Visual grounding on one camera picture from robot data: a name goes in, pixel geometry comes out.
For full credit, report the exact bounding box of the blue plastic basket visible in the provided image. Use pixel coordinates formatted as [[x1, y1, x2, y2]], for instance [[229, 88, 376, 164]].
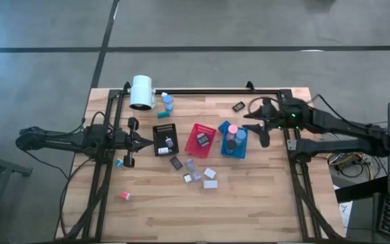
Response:
[[220, 121, 249, 159]]

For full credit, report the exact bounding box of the floor cable bundle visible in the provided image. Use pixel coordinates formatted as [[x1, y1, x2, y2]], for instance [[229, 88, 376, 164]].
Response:
[[326, 152, 385, 180]]

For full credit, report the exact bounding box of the grey metal stand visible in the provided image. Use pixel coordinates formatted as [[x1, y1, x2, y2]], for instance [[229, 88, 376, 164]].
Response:
[[0, 148, 33, 244]]

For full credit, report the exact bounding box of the black desk foot bar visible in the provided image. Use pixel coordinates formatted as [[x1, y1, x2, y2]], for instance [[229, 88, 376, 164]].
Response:
[[334, 176, 389, 203]]

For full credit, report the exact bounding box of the dark blue box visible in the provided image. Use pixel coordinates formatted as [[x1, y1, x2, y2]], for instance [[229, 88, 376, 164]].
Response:
[[217, 120, 232, 134]]

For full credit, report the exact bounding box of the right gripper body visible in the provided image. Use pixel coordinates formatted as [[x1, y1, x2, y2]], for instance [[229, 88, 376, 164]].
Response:
[[259, 98, 295, 148]]

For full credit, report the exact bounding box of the black plastic basket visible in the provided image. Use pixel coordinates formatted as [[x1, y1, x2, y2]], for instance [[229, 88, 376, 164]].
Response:
[[152, 123, 180, 157]]

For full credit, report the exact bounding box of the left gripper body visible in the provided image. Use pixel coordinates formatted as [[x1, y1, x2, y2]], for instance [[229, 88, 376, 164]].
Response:
[[114, 117, 140, 169]]

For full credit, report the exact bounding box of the pink-capped hourglass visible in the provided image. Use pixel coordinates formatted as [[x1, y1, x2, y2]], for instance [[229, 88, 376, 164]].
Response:
[[225, 123, 239, 142]]

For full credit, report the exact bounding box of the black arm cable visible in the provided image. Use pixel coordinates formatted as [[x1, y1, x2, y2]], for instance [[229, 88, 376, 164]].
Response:
[[58, 157, 94, 238]]

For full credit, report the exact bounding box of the red plastic basket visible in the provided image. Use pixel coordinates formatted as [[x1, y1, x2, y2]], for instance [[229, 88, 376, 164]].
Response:
[[183, 123, 217, 159]]

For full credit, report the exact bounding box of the white paper on floor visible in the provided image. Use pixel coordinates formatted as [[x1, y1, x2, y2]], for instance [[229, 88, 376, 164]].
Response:
[[337, 201, 353, 226]]

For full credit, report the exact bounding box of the white cylinder lamp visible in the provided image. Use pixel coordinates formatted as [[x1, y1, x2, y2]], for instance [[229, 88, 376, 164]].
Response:
[[129, 75, 157, 111]]

